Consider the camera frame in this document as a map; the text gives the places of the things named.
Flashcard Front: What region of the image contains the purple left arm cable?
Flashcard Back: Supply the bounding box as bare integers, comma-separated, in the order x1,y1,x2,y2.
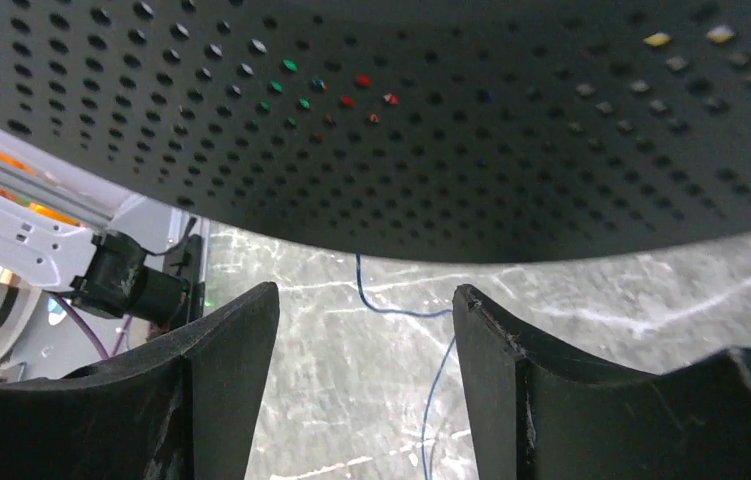
48,291,134,362

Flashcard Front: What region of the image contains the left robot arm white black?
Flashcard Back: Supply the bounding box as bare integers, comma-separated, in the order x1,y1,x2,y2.
0,196,192,327

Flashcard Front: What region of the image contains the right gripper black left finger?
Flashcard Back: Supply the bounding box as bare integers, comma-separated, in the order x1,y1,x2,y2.
0,282,280,479

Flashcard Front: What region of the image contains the blue cable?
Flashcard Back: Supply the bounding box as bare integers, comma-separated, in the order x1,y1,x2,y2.
355,254,459,480

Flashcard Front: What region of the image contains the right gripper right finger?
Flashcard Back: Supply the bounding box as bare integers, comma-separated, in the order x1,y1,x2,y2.
453,285,751,479

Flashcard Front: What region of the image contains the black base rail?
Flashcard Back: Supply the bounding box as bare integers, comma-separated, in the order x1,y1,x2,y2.
162,234,205,331

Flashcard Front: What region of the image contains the black spool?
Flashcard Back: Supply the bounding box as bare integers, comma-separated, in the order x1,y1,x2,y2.
0,1,751,264

